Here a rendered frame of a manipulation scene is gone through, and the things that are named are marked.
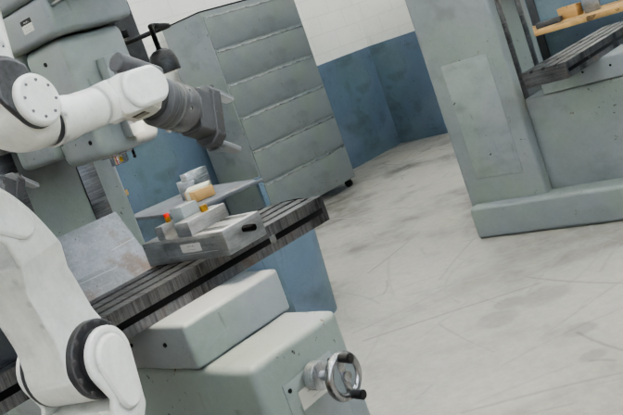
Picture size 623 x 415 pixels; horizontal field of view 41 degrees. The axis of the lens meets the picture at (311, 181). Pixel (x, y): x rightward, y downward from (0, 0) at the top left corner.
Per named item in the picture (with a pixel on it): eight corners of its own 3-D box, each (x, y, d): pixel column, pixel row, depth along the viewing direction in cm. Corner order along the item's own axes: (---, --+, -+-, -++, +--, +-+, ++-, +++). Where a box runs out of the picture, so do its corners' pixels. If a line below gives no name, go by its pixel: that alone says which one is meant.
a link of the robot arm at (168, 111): (188, 119, 145) (139, 104, 135) (146, 139, 150) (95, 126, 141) (180, 59, 148) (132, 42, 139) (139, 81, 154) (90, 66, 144)
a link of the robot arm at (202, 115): (235, 141, 153) (189, 128, 144) (197, 157, 158) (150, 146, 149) (225, 79, 157) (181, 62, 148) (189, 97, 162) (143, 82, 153)
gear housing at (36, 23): (134, 14, 216) (120, -23, 214) (56, 34, 199) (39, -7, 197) (69, 46, 239) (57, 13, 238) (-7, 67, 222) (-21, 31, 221)
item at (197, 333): (292, 308, 224) (277, 267, 222) (198, 371, 199) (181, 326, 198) (182, 313, 259) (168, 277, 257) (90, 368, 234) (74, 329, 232)
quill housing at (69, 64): (166, 135, 222) (121, 19, 217) (103, 159, 207) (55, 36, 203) (126, 147, 235) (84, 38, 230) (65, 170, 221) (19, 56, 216)
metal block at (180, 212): (203, 220, 235) (196, 199, 234) (188, 227, 231) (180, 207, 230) (191, 221, 238) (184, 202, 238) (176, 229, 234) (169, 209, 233)
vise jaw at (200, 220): (229, 215, 234) (224, 202, 234) (192, 235, 223) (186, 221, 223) (215, 218, 238) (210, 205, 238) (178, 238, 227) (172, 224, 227)
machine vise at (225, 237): (267, 233, 228) (253, 196, 226) (231, 255, 217) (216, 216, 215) (186, 246, 251) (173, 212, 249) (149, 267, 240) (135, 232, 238)
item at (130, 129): (146, 131, 213) (116, 52, 210) (133, 135, 210) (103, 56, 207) (137, 133, 216) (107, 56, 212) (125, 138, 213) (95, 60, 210)
